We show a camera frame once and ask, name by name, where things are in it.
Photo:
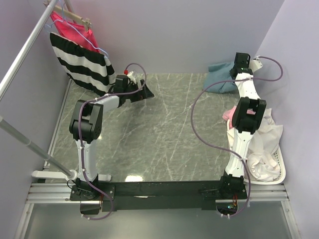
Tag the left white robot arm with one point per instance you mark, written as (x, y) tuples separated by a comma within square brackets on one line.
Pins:
[(86, 123)]

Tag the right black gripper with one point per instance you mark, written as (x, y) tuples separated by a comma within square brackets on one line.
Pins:
[(247, 67)]

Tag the pink t shirt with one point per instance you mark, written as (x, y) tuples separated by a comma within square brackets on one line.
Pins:
[(228, 115)]

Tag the wooden clip hanger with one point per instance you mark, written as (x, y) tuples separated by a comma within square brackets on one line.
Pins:
[(70, 15)]

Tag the metal clothes rack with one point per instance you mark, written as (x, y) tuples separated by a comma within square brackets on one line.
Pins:
[(64, 173)]

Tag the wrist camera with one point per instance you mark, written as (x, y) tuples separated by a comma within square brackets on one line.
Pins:
[(132, 75), (255, 64)]

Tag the blue wire hanger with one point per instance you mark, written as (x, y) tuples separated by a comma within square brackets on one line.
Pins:
[(50, 26)]

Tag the blue t shirt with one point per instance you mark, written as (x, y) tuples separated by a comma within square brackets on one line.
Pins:
[(219, 75)]

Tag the black base beam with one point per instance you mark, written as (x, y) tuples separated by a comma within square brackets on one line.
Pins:
[(160, 195)]

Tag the white t shirt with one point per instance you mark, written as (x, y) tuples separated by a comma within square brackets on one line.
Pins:
[(267, 137)]

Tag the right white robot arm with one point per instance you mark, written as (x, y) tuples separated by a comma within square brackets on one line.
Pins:
[(246, 121)]

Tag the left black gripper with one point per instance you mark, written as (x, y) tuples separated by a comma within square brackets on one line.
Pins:
[(144, 94)]

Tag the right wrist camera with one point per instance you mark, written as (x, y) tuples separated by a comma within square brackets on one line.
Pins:
[(255, 64)]

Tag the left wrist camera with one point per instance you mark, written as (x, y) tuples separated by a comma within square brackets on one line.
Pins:
[(132, 75)]

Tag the black white striped garment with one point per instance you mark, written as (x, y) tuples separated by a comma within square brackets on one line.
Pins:
[(88, 69)]

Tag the red pink garment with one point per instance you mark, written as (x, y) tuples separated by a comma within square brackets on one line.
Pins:
[(75, 32)]

